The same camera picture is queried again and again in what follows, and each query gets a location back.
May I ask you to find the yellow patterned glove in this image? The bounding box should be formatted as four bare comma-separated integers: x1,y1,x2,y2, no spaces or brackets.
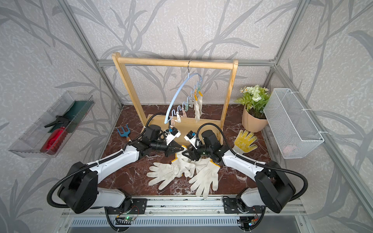
233,130,257,154

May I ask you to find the blue hand rake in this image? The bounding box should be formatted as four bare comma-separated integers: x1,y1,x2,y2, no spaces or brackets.
117,124,132,142

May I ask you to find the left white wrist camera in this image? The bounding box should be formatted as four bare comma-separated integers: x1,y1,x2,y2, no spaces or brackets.
165,127,181,145

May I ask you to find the white glove clipped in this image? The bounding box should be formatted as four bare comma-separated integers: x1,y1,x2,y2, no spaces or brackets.
172,145,195,178
197,94,203,120

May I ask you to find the white glove pile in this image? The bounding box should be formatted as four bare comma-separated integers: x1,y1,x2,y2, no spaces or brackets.
194,100,201,122
189,158,220,199

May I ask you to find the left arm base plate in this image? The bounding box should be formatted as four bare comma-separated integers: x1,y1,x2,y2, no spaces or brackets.
107,198,147,215

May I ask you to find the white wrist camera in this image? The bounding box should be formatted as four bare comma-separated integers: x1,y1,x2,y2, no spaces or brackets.
165,127,181,145
184,131,197,149

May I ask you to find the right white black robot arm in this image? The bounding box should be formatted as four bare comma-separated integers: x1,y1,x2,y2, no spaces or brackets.
183,130,309,213

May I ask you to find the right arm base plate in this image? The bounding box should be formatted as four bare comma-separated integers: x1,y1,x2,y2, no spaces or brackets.
222,196,263,214

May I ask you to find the aluminium front rail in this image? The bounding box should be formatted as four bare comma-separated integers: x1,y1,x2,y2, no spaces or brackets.
62,195,307,217

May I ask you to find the red spray bottle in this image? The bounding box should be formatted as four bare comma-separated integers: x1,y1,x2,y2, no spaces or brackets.
40,116,70,155

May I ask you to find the clear plastic wall tray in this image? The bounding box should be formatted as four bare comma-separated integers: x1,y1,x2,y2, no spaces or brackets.
9,91,95,158

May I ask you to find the wooden hanging rack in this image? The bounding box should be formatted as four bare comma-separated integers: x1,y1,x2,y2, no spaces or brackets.
112,52,239,142

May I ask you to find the blue clip hanger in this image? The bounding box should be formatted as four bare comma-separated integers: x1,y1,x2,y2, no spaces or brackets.
163,60,204,126

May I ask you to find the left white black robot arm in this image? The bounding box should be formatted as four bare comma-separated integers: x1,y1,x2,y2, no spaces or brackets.
47,125,183,214

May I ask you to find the potted white flower plant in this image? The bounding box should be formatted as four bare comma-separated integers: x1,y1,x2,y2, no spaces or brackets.
236,85,270,133

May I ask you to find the white glove far left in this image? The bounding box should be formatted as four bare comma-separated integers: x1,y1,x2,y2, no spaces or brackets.
147,162,184,190

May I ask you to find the white wire basket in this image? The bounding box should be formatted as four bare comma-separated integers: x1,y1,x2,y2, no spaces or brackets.
264,88,324,159

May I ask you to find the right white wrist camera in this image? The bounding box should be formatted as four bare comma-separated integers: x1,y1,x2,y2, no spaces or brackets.
184,131,197,149

